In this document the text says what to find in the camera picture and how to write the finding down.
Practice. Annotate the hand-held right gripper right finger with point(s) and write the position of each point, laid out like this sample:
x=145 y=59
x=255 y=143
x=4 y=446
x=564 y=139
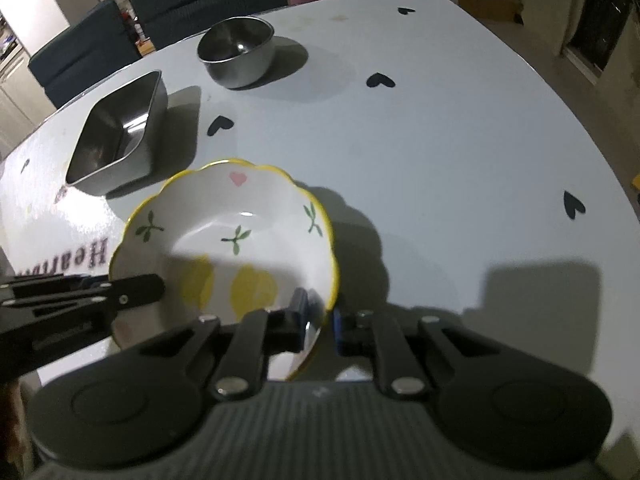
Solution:
x=339 y=335

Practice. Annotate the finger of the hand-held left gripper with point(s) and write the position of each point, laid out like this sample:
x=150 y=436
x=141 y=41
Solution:
x=100 y=292

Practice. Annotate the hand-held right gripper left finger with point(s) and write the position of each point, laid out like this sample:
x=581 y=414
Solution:
x=298 y=320

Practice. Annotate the floral bowl with yellow rim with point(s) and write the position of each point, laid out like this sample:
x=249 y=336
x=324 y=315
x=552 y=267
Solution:
x=240 y=210

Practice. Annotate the square steel container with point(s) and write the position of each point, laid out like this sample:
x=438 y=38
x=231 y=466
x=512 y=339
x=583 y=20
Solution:
x=110 y=135

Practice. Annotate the person's left forearm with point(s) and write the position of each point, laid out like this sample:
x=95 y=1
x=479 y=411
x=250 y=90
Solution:
x=10 y=430

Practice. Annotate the white kitchen cabinets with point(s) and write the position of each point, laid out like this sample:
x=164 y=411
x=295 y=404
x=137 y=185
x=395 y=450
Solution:
x=20 y=90

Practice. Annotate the dark blue chair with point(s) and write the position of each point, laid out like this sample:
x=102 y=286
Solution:
x=85 y=55
x=205 y=0

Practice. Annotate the round steel bowl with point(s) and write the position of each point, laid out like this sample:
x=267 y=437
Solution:
x=235 y=67

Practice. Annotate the brown cardboard box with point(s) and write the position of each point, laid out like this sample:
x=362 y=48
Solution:
x=490 y=2

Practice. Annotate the beige curtain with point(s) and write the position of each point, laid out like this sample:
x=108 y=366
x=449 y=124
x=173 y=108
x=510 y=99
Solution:
x=550 y=0

